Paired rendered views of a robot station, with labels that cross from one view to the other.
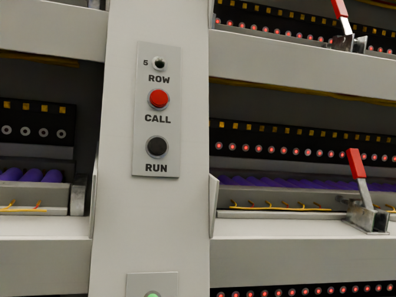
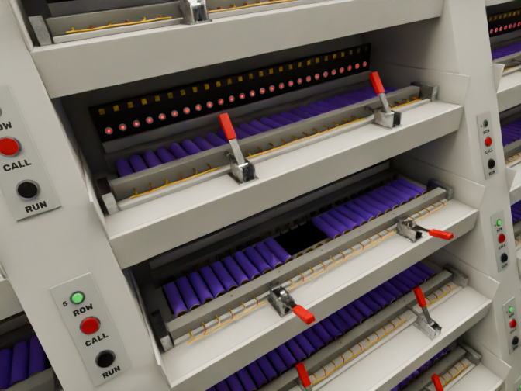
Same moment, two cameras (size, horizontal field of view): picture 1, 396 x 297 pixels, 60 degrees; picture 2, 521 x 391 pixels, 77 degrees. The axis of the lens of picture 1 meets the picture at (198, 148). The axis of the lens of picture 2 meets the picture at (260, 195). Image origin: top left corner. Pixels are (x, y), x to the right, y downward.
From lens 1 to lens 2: 65 cm
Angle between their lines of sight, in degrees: 27
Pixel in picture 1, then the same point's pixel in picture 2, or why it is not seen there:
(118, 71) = (472, 134)
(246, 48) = (507, 95)
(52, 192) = (441, 195)
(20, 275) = (460, 230)
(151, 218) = (492, 193)
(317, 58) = not seen: outside the picture
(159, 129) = (490, 155)
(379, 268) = not seen: outside the picture
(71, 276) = (470, 224)
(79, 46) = (451, 126)
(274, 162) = not seen: hidden behind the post
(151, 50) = (481, 118)
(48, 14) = (444, 118)
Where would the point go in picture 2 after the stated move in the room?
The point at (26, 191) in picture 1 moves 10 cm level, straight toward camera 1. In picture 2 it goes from (434, 198) to (494, 200)
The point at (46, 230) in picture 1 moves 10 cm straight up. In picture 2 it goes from (460, 212) to (451, 160)
